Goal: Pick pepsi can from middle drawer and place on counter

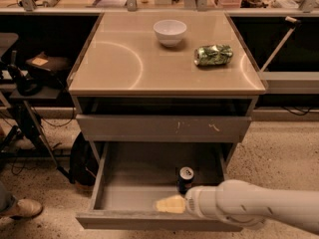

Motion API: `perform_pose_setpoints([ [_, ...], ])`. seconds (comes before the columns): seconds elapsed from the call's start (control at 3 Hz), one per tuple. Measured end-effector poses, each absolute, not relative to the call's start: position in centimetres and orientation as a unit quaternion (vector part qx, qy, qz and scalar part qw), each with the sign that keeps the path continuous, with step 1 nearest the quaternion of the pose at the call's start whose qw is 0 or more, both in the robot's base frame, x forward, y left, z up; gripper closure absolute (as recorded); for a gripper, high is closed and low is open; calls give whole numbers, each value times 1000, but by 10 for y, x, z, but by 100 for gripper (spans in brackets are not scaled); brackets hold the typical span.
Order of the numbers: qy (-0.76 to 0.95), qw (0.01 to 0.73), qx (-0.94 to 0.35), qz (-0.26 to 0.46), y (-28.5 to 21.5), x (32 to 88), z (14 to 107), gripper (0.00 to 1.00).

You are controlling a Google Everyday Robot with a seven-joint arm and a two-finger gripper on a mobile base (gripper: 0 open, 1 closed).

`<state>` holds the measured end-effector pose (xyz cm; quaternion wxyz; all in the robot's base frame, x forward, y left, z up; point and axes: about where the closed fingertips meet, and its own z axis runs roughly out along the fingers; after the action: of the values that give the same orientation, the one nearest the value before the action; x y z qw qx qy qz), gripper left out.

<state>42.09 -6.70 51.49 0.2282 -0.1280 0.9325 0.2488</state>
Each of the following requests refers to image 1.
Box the black bag with label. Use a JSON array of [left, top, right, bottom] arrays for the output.
[[26, 52, 72, 87]]

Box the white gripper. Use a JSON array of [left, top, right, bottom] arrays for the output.
[[155, 186, 217, 219]]

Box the crushed green soda can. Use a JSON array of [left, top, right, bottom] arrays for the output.
[[194, 45, 233, 67]]

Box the white ceramic bowl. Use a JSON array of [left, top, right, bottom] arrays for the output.
[[154, 20, 187, 47]]

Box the open grey middle drawer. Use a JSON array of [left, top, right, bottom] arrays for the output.
[[77, 142, 241, 232]]

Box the black stand with cables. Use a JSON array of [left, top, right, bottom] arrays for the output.
[[6, 50, 70, 178]]

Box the tan shoe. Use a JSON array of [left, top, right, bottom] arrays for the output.
[[0, 199, 43, 218]]

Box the dark blue pepsi can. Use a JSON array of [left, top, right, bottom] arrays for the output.
[[177, 166, 194, 194]]

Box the grey pole with handle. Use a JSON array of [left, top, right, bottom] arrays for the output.
[[260, 16, 301, 72]]

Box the grey drawer cabinet with counter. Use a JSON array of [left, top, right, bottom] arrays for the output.
[[69, 10, 265, 159]]

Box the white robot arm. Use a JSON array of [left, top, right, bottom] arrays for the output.
[[155, 179, 319, 235]]

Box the closed grey top drawer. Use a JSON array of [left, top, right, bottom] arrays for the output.
[[77, 115, 251, 142]]

